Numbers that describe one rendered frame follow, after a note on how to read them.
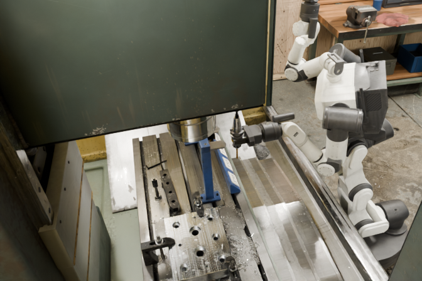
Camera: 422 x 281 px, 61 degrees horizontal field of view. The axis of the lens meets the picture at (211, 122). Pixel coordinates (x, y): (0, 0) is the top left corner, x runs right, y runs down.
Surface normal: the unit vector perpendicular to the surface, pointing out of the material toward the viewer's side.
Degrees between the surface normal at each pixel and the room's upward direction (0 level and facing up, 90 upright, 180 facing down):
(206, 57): 90
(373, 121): 99
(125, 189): 24
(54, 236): 90
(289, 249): 8
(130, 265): 0
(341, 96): 53
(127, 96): 90
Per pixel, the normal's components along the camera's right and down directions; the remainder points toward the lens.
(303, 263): -0.03, -0.72
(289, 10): 0.13, 0.58
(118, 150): 0.04, -0.50
